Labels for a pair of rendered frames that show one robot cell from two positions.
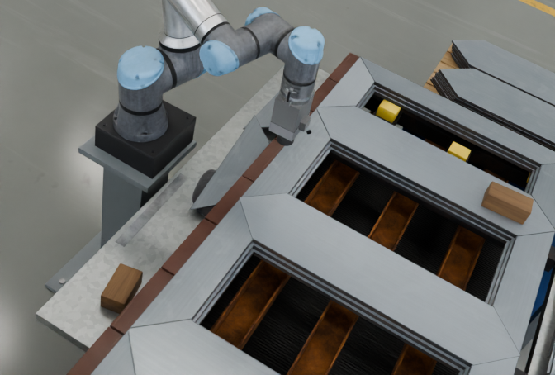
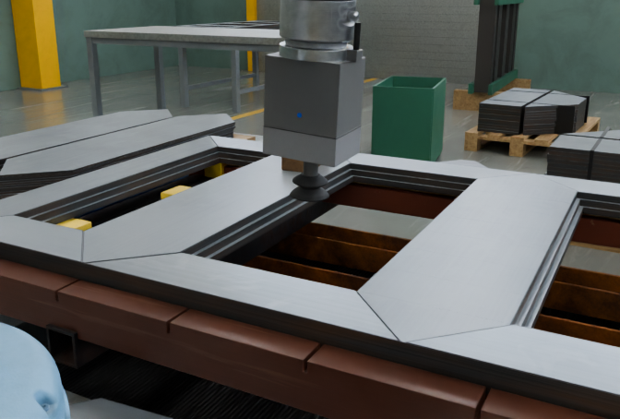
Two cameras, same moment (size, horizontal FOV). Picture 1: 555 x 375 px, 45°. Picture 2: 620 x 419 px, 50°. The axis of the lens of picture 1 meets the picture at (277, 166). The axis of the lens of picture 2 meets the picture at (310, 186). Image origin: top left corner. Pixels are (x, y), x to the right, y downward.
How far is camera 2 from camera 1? 1.55 m
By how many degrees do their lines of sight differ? 71
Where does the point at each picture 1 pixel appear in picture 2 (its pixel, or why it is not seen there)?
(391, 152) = (212, 211)
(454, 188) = (280, 182)
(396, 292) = (511, 219)
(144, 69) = (21, 366)
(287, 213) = (412, 290)
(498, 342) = (528, 179)
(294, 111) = (361, 69)
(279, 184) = (335, 299)
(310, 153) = (229, 269)
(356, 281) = (518, 241)
